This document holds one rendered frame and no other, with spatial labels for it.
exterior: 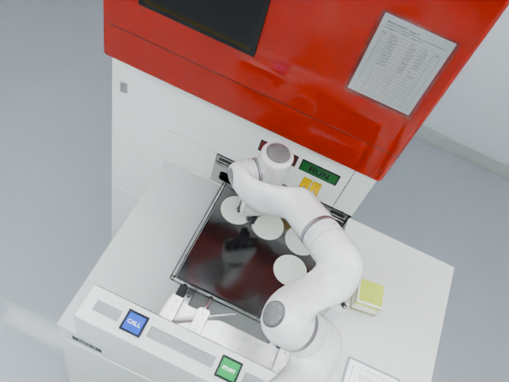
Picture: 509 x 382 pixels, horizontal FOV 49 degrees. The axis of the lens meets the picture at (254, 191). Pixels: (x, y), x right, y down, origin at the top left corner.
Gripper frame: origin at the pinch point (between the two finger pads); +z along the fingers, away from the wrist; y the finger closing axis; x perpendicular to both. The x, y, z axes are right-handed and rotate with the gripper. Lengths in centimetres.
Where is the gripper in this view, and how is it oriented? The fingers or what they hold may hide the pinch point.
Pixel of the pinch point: (251, 217)
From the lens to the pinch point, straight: 162.3
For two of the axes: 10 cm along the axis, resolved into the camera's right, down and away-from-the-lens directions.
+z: -2.1, 5.4, 8.2
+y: 9.6, -0.4, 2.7
